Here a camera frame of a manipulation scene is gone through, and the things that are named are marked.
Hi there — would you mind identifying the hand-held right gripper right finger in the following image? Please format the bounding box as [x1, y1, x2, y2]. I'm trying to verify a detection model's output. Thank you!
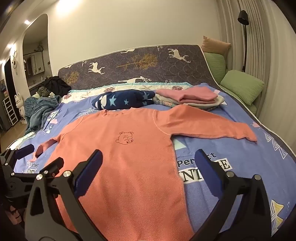
[195, 149, 272, 241]

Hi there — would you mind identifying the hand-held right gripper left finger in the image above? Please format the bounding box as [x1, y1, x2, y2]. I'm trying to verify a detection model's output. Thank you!
[24, 149, 103, 241]

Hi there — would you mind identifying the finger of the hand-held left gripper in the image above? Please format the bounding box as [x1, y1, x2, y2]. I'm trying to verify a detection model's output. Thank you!
[0, 144, 35, 172]
[10, 157, 64, 183]

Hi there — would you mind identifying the orange bear print shirt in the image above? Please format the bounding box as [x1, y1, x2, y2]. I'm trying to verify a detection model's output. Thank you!
[35, 107, 258, 235]

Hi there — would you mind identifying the black clothes pile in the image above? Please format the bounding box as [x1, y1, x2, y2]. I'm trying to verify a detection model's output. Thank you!
[43, 76, 72, 96]

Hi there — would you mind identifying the blue printed bed sheet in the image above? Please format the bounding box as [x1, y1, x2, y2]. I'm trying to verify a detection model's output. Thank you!
[7, 82, 296, 241]

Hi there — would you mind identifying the teal fleece blanket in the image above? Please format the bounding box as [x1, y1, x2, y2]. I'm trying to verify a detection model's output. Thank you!
[24, 95, 62, 133]

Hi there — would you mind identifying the white shelf rack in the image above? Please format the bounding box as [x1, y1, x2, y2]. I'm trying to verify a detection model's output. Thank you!
[2, 96, 19, 127]

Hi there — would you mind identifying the white cat figurine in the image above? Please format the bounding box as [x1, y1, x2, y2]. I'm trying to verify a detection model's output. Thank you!
[14, 92, 25, 120]

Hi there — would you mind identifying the grey green cloth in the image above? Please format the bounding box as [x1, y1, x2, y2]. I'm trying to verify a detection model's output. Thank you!
[37, 86, 55, 98]

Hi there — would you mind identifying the pink folded garment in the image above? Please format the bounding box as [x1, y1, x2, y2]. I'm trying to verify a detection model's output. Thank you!
[155, 88, 219, 104]

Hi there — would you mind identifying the navy star print blanket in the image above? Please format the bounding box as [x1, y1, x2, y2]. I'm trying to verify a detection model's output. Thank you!
[92, 89, 156, 110]

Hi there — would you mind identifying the green pillow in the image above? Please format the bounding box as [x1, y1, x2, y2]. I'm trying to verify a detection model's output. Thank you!
[220, 70, 265, 106]
[203, 52, 228, 80]

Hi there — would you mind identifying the dark deer print mattress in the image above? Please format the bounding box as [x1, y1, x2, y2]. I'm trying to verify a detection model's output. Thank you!
[57, 44, 296, 163]

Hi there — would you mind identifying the beige pleated curtain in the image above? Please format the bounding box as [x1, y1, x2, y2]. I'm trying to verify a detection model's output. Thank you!
[217, 0, 296, 130]

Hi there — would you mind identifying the tan pillow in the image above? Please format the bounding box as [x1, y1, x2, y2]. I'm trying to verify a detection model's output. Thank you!
[201, 35, 232, 56]

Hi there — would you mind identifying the black floor lamp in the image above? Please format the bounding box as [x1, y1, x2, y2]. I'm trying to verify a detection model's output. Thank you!
[238, 10, 250, 72]

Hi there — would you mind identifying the wall cabinet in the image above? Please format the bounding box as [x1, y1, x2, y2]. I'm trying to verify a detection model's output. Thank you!
[23, 51, 45, 76]

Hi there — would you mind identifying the deer wall decoration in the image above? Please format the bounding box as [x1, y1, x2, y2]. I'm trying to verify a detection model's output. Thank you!
[10, 50, 19, 75]

